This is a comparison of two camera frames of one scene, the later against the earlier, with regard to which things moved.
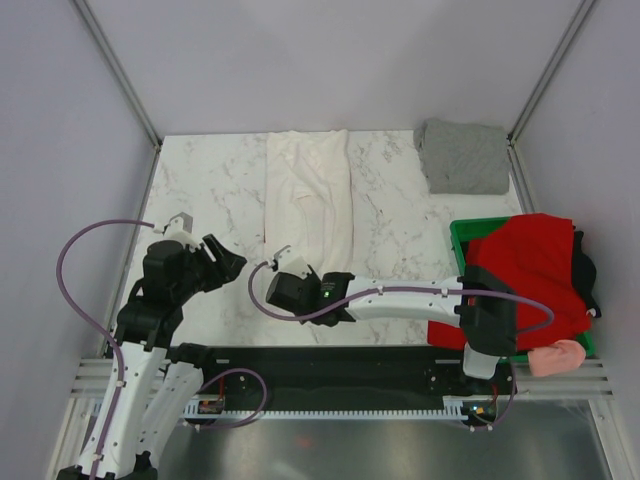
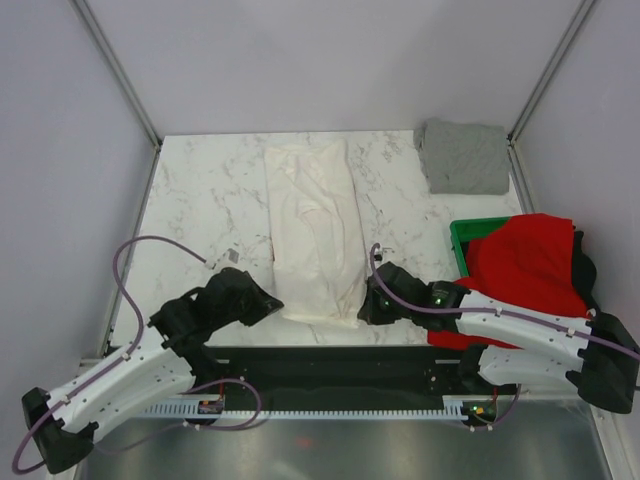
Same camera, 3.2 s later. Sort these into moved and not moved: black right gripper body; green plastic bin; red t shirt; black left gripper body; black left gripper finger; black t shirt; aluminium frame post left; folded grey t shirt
Moved: black left gripper finger; black left gripper body; black right gripper body
Not moved: black t shirt; aluminium frame post left; red t shirt; green plastic bin; folded grey t shirt
